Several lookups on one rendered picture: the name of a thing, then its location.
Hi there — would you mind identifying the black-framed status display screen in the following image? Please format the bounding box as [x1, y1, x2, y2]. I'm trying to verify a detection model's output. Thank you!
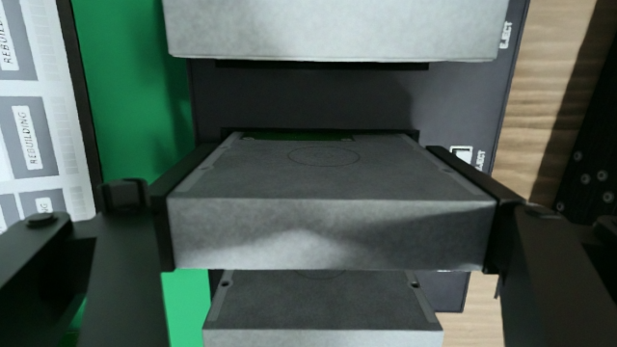
[0, 0, 103, 233]

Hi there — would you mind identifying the green mat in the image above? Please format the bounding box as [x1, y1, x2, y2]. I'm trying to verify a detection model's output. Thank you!
[71, 0, 210, 347]

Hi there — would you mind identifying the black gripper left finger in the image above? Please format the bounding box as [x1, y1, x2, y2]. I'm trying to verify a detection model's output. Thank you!
[0, 143, 219, 347]

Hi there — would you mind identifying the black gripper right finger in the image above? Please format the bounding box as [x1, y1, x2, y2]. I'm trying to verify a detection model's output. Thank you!
[425, 146, 617, 347]

